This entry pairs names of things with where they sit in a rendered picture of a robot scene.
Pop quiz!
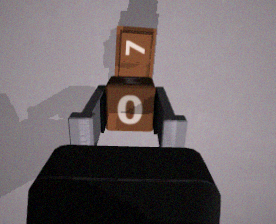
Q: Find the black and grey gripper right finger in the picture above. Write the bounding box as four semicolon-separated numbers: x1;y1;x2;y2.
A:
153;87;188;148

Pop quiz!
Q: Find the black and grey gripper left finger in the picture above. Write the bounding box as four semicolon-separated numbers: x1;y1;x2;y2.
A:
68;85;107;145

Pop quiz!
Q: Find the brown cube with white number 7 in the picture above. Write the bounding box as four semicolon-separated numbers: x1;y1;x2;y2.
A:
119;31;152;65

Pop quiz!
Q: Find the brown rectangular tray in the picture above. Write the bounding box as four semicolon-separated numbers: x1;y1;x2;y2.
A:
115;26;157;78

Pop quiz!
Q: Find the brown cube with white digit 0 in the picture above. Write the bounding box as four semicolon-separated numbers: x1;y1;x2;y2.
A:
105;76;156;132

